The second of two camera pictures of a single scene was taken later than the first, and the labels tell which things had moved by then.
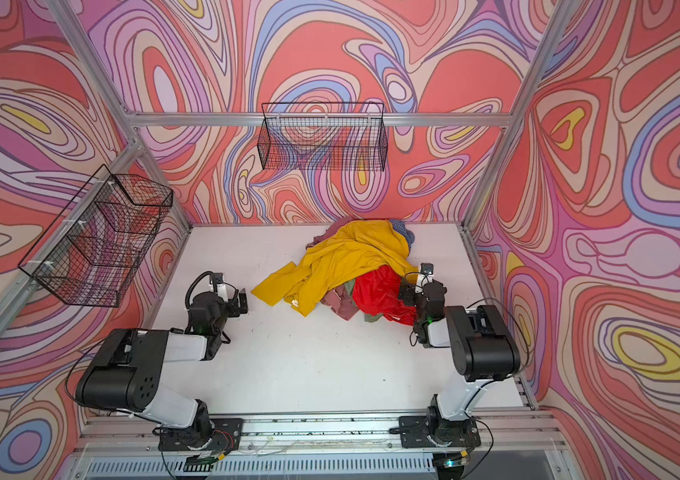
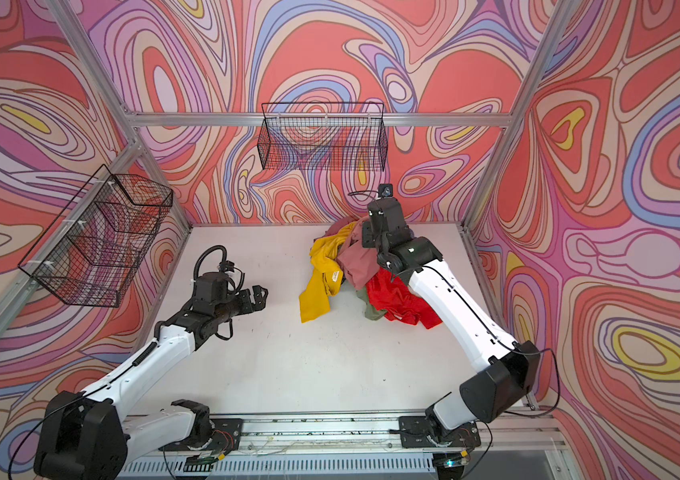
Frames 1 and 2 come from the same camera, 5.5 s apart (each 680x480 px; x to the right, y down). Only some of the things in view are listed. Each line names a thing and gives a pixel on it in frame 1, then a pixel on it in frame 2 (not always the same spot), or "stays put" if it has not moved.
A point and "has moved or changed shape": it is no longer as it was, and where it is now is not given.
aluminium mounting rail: [135, 435] stays put
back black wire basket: [323, 136] stays put
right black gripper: [411, 291] to [368, 240]
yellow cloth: [340, 258] has moved or changed shape
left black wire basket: [97, 245] stays put
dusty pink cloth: [340, 302] to [358, 262]
